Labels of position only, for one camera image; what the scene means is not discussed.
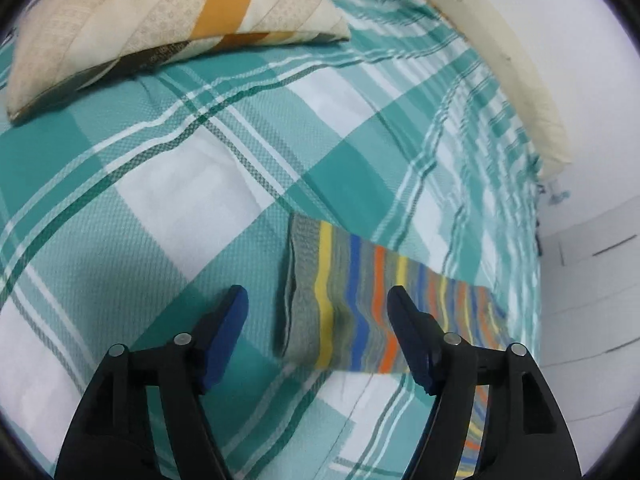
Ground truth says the striped knit sweater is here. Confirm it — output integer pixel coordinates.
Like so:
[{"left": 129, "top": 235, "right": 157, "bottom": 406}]
[{"left": 274, "top": 212, "right": 513, "bottom": 468}]

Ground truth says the cream padded headboard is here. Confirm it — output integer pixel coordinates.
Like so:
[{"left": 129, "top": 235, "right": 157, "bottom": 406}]
[{"left": 390, "top": 0, "right": 576, "bottom": 180}]

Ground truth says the green plaid bed sheet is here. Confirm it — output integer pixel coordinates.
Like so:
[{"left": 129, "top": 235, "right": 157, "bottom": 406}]
[{"left": 0, "top": 0, "right": 546, "bottom": 480}]

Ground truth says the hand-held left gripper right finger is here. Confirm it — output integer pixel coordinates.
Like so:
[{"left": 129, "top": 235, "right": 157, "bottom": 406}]
[{"left": 387, "top": 285, "right": 583, "bottom": 480}]

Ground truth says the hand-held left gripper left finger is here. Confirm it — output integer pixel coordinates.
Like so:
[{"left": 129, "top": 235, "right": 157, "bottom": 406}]
[{"left": 54, "top": 285, "right": 250, "bottom": 480}]

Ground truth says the beige patterned pillow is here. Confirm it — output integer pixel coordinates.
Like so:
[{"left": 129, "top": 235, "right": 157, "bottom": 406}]
[{"left": 6, "top": 0, "right": 352, "bottom": 123}]

